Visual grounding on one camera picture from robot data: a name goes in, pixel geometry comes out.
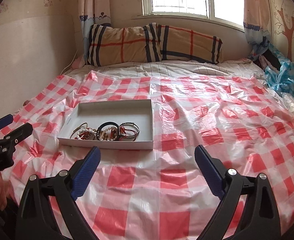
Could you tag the patterned window curtain left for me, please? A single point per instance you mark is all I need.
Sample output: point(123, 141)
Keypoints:
point(92, 12)

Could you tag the patterned window curtain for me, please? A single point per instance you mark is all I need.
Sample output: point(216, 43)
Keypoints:
point(257, 26)
point(92, 12)

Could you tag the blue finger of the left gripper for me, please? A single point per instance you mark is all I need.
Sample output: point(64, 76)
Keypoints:
point(5, 121)
point(18, 135)

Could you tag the engraved silver bangle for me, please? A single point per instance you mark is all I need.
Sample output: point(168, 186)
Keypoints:
point(129, 131)

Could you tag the white framed window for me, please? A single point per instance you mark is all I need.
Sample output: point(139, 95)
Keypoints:
point(194, 0)

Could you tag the white grid bed sheet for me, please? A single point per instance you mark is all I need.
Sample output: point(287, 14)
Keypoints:
point(242, 68)

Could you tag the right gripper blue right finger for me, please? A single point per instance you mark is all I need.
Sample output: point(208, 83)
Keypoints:
point(228, 185)

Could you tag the blue plastic bag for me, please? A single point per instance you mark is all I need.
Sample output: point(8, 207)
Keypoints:
point(281, 81)

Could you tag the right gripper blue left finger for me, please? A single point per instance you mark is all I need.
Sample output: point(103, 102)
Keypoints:
point(65, 187)

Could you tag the tan plaid pillow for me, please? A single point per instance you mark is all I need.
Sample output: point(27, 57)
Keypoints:
point(151, 43)

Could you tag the white shallow cardboard tray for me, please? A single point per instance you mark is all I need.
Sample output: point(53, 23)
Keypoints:
point(106, 114)

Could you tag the patterned window curtain right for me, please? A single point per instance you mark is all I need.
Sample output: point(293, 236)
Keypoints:
point(257, 26)

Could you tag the red white checkered plastic sheet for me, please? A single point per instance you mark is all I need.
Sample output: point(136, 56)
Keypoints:
point(161, 194)

